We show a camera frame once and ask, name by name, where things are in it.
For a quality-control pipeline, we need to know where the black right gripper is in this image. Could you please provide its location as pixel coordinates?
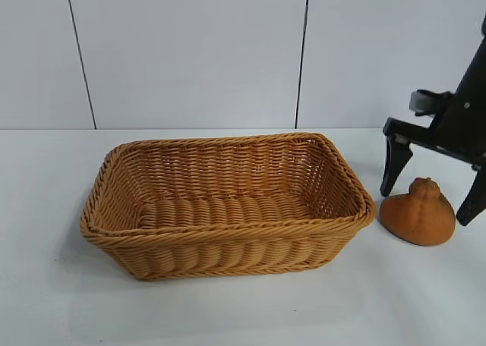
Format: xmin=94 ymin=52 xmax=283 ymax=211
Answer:
xmin=379 ymin=78 xmax=486 ymax=226

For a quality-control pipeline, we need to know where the brown bread roll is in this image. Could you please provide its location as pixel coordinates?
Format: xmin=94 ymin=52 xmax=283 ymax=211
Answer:
xmin=380 ymin=176 xmax=456 ymax=246

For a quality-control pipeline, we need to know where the woven wicker rectangular basket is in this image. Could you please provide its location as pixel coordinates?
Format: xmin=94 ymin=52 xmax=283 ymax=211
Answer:
xmin=79 ymin=132 xmax=377 ymax=282

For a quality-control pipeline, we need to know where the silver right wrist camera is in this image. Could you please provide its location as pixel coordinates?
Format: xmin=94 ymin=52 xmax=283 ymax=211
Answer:
xmin=409 ymin=89 xmax=453 ymax=118

